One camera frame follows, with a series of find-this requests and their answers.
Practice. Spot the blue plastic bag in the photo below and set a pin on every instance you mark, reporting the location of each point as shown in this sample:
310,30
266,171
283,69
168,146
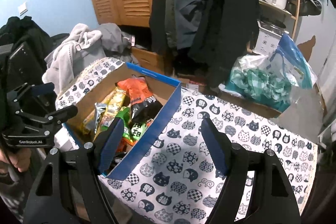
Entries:
294,64

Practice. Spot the cardboard box with blue rim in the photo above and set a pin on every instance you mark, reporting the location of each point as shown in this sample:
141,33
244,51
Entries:
162,119

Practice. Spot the wooden crate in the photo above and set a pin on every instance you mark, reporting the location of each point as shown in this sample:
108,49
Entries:
148,57

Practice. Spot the grey hoodie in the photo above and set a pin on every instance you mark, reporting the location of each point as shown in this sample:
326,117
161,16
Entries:
113,37

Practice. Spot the cat print tablecloth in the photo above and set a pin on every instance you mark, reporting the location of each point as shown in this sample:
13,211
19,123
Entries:
199,150

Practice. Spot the green snack packet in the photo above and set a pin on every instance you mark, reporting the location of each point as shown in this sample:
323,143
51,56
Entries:
122,115

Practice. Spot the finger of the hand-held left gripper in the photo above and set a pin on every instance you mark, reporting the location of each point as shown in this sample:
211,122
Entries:
43,88
64,113

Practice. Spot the person's left hand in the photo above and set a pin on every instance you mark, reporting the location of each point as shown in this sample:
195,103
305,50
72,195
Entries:
15,161

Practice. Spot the black clothing pile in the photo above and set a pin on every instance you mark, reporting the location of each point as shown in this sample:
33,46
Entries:
34,32

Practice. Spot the brown cardboard carton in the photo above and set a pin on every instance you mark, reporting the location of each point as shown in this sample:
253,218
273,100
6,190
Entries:
252,106

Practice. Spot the long yellow snack packet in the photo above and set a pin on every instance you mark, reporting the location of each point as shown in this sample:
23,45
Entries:
89,127

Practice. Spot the white wall switch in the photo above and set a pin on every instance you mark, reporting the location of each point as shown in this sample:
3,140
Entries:
23,8

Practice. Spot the long black coat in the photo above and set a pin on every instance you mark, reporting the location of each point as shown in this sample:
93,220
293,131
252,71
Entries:
225,19

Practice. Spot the dark green coat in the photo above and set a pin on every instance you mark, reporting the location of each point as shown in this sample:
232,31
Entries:
158,11

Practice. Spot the black pan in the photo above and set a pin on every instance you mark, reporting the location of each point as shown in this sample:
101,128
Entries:
273,24

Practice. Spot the grey jacket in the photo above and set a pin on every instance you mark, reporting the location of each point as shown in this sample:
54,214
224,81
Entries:
181,8

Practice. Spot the large orange black snack packet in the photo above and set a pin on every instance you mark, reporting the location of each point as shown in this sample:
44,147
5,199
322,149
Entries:
139,98

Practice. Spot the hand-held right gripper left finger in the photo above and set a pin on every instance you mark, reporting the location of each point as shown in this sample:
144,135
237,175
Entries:
110,145

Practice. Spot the small orange snack packet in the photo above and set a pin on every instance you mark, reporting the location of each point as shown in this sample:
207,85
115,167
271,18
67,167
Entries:
123,147

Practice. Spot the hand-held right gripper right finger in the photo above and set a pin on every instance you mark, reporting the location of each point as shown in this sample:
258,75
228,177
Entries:
215,148

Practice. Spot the light grey fleece robe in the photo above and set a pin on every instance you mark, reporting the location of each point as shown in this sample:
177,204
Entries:
71,56

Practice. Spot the silver snack packet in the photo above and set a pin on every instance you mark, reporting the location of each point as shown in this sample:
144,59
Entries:
99,109

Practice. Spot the gold snack packet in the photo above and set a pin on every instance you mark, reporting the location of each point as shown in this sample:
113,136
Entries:
116,99

